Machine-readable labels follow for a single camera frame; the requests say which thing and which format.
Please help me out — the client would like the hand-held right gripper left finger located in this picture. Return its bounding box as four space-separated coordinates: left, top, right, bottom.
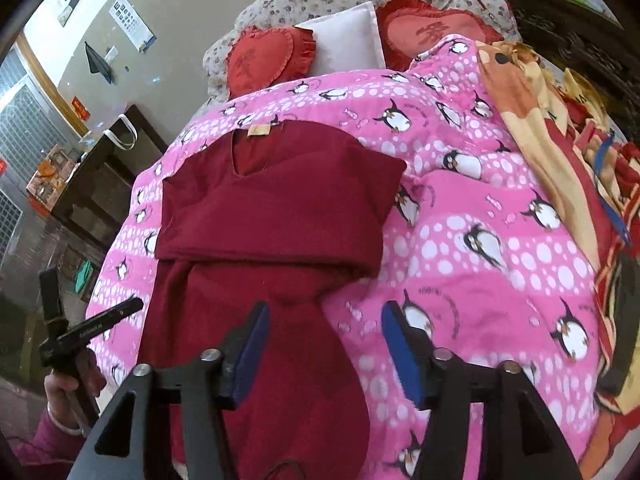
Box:
67 301 271 480

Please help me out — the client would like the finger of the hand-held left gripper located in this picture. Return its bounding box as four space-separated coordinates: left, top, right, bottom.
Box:
100 297 145 322
39 267 63 323

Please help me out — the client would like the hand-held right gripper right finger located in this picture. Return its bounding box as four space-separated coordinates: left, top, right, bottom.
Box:
380 301 585 480

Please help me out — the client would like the dark red knit top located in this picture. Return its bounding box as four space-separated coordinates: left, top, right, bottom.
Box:
136 120 408 480

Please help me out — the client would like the person's left forearm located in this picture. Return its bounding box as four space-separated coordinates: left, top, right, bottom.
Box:
10 409 83 480

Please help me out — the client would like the person's left hand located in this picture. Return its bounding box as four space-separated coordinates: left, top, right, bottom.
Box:
43 348 107 432

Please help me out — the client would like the green cloth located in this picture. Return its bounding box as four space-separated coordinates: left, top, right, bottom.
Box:
73 259 95 295

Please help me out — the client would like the orange printed box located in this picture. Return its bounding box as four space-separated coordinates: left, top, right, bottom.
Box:
26 144 76 206

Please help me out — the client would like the dark wooden nightstand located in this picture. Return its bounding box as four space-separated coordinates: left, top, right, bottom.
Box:
50 105 168 271

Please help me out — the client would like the pink penguin print blanket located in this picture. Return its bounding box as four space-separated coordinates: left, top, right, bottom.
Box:
84 34 608 480

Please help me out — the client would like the yellow and red patterned blanket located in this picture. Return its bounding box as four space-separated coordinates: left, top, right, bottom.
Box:
475 40 640 480

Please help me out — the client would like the small red heart pillow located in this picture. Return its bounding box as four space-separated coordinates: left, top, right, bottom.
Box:
226 26 318 99

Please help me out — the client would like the white square pillow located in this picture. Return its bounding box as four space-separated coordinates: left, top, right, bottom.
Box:
294 1 387 78

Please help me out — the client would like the large red heart pillow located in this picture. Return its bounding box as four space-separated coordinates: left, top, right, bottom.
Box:
375 0 503 73

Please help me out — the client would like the floral padded headboard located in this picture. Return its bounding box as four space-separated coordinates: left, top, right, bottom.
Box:
202 0 523 106

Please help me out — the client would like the dark carved wooden cabinet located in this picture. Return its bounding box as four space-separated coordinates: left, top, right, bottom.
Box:
500 0 626 91

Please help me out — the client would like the dark bag with white handles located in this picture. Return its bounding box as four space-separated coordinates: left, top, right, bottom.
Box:
80 114 139 171

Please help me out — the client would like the dark triangular wall hanger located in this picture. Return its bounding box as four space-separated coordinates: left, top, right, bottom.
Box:
84 42 113 84

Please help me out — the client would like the eye chart wall poster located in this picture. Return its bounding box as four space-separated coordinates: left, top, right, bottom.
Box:
108 0 156 53

